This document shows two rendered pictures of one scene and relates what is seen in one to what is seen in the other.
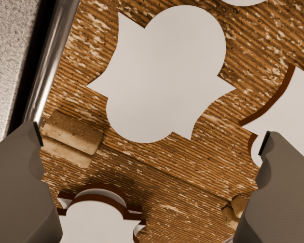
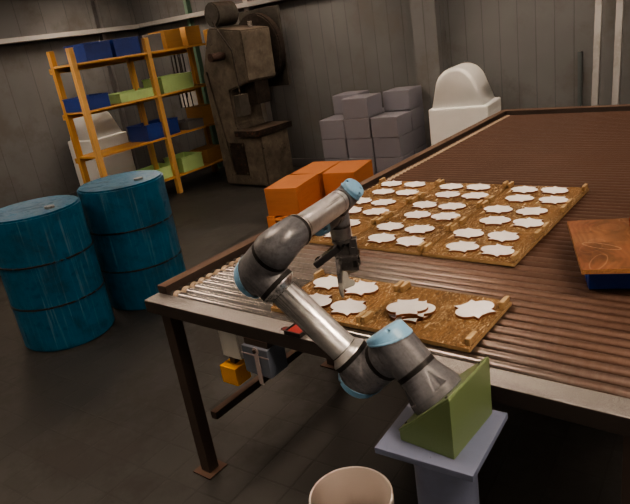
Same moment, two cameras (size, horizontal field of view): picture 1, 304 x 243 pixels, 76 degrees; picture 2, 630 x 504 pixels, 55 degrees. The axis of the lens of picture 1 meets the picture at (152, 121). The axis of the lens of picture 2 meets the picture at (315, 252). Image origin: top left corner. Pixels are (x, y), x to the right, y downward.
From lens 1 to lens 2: 219 cm
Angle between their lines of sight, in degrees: 79
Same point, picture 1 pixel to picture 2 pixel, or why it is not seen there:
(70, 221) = (398, 311)
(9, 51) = not seen: hidden behind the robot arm
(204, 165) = (378, 299)
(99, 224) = (400, 306)
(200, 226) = (416, 294)
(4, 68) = not seen: hidden behind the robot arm
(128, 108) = (353, 309)
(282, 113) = (356, 291)
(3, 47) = not seen: hidden behind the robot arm
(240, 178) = (385, 293)
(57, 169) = (381, 323)
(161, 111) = (355, 305)
